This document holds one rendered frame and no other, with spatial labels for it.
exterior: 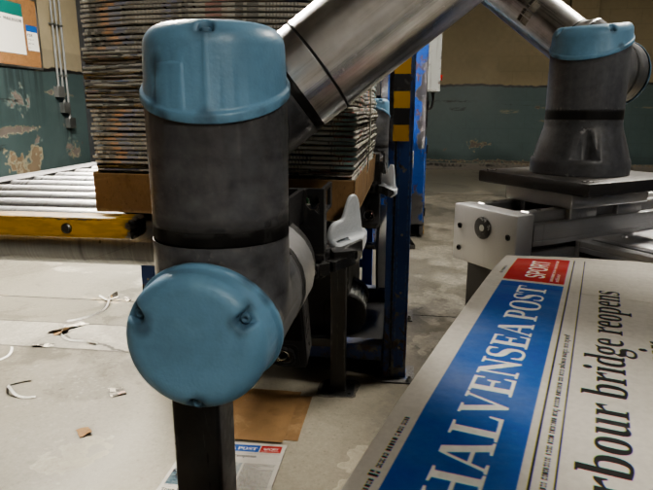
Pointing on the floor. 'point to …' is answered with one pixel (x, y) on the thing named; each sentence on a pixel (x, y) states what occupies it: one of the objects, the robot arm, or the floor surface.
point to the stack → (531, 387)
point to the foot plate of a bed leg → (338, 390)
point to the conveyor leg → (367, 260)
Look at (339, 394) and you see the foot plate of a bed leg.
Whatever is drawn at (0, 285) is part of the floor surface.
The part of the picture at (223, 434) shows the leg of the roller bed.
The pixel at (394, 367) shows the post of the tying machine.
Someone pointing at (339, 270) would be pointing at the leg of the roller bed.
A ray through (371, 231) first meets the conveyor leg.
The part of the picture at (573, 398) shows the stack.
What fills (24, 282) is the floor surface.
